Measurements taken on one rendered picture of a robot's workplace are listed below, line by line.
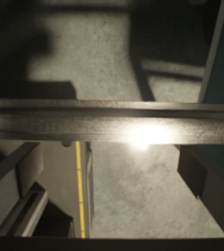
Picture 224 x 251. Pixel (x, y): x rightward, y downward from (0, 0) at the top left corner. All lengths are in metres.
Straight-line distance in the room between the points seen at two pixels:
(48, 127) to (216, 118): 0.24
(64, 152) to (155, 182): 0.68
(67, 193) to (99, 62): 0.66
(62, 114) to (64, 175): 0.58
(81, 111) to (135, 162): 0.91
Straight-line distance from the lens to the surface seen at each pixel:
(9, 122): 0.29
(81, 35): 1.03
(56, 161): 0.80
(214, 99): 0.49
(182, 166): 0.17
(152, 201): 1.33
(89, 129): 0.26
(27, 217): 0.78
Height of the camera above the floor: 1.01
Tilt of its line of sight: 74 degrees down
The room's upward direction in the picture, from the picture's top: 177 degrees clockwise
